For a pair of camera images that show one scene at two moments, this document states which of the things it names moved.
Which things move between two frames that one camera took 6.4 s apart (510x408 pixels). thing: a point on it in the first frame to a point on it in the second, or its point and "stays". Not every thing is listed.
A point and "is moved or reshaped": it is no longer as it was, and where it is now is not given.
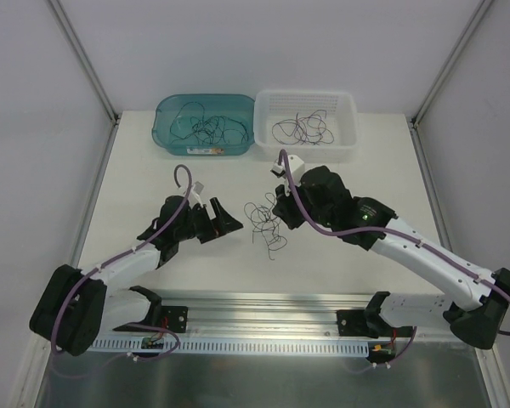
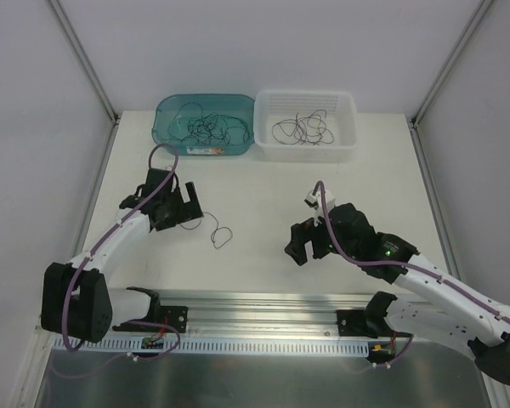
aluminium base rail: (255, 314) stays
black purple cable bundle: (266, 219) is moved or reshaped
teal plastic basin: (205, 124) stays
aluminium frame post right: (451, 60) stays
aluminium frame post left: (85, 61) stays
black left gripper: (208, 223) to (180, 210)
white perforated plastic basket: (318, 126) stays
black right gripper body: (289, 206) to (313, 240)
